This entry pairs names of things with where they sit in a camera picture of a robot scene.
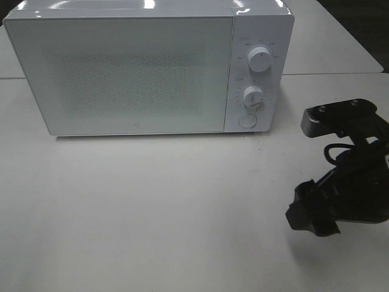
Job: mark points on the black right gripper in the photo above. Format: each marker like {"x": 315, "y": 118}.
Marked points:
{"x": 357, "y": 187}

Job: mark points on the white timer knob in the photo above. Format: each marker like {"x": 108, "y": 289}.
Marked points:
{"x": 253, "y": 97}

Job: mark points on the round door release button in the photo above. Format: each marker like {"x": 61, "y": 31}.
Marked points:
{"x": 247, "y": 121}

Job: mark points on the white microwave door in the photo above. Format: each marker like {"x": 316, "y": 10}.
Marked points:
{"x": 126, "y": 76}

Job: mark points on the upper white power knob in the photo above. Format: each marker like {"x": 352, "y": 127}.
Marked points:
{"x": 259, "y": 59}

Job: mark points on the white microwave oven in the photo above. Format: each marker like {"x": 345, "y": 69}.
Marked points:
{"x": 255, "y": 23}

